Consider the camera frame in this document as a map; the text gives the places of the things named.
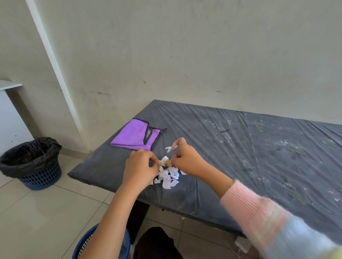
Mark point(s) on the person's right forearm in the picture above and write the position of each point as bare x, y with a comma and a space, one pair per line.
261, 213

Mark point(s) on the blue plastic waste basket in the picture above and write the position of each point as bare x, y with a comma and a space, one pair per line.
42, 178

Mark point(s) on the person's left forearm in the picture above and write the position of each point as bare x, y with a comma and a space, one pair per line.
109, 226

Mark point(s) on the dark grey covered table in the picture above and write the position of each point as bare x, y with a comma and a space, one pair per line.
187, 120

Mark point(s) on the blue mesh waste basket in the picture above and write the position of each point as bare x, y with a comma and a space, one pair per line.
125, 245

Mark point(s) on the white cabinet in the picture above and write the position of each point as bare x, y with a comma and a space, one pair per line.
10, 122

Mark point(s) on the person's left hand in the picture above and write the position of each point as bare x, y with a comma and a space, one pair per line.
139, 170

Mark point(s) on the gathered paper scraps pile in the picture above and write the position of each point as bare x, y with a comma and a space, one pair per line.
168, 178

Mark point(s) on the white wall conduit strip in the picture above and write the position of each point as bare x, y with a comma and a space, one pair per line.
56, 69

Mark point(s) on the black garbage bag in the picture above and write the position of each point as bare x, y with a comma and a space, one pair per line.
29, 154

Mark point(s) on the person's right hand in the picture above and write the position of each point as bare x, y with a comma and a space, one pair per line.
188, 161

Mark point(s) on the purple cloth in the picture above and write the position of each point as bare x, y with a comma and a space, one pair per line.
131, 136

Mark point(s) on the person's black trousers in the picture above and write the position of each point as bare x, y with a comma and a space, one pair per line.
157, 245

